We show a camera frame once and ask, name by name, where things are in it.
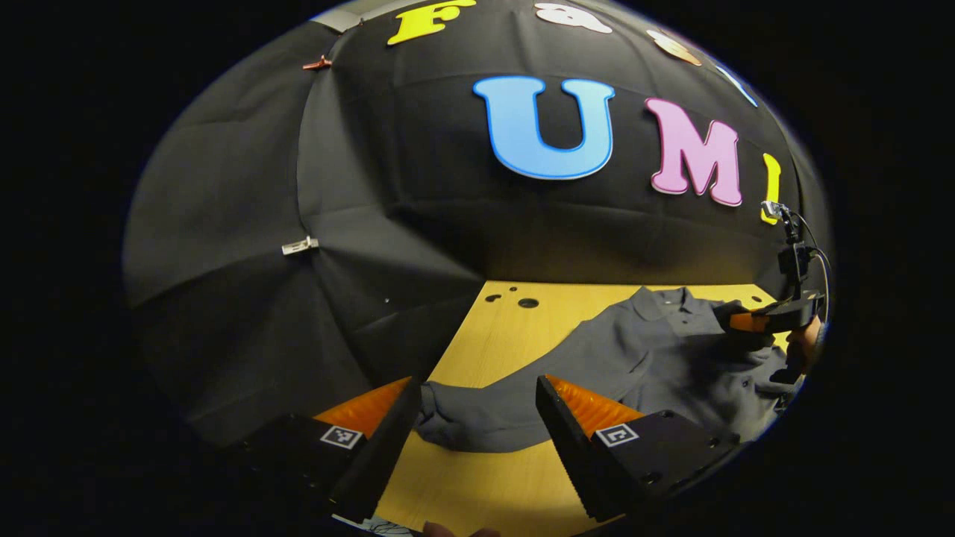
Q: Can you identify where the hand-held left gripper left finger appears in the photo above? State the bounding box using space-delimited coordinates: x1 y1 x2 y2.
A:
222 377 423 524

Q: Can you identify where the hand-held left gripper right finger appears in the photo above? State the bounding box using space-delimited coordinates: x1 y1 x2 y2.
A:
535 374 741 523

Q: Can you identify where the grey polo shirt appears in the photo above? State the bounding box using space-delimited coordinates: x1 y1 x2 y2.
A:
414 286 808 454

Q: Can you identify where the black backdrop cloth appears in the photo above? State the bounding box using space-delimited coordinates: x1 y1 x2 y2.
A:
123 0 833 448

